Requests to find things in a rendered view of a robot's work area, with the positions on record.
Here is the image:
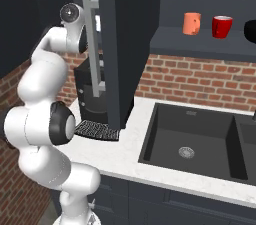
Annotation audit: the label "dark cabinet door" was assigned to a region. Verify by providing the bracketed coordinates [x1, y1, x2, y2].
[95, 0, 163, 131]

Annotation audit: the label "black coffee machine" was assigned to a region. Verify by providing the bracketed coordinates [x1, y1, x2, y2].
[73, 56, 121, 142]

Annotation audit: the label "black double sink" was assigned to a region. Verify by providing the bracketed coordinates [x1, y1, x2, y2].
[137, 101, 256, 187]

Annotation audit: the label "orange mug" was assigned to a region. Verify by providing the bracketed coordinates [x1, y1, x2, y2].
[182, 12, 202, 36]

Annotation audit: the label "dark base cabinets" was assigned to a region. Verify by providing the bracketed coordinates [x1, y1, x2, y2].
[49, 173, 256, 225]

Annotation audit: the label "red mug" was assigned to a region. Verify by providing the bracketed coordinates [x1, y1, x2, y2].
[211, 15, 234, 40]

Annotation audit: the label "black bowl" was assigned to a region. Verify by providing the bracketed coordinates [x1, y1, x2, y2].
[243, 19, 256, 44]

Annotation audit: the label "grey cabinet door handle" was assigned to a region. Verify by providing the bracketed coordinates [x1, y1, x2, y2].
[81, 0, 107, 99]

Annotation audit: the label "dark closed wall cabinet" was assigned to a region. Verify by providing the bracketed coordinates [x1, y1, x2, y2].
[0, 0, 98, 79]

